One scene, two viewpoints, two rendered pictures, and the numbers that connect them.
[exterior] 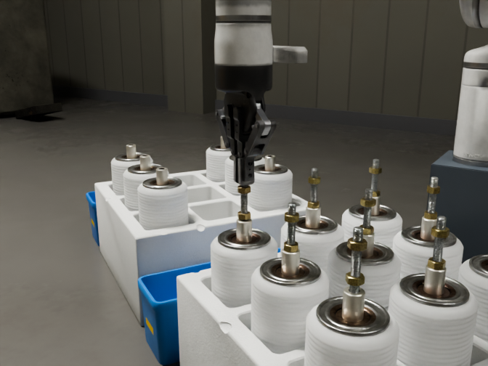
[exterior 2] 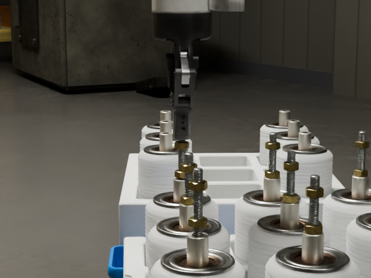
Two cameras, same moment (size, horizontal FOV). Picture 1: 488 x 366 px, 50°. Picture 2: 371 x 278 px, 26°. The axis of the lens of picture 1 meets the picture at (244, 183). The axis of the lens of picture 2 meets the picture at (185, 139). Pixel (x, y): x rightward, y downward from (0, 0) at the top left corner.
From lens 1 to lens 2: 48 cm
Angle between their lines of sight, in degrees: 24
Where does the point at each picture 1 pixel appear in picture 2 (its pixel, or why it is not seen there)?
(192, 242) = not seen: hidden behind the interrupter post
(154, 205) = (148, 171)
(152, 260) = (136, 231)
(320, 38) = not seen: outside the picture
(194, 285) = (133, 245)
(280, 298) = (160, 246)
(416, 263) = (358, 249)
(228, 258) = (152, 214)
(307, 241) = (250, 212)
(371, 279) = (275, 250)
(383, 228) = (357, 213)
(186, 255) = not seen: hidden behind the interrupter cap
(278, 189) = (306, 172)
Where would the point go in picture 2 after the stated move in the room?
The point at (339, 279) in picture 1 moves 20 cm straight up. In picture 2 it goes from (250, 247) to (253, 76)
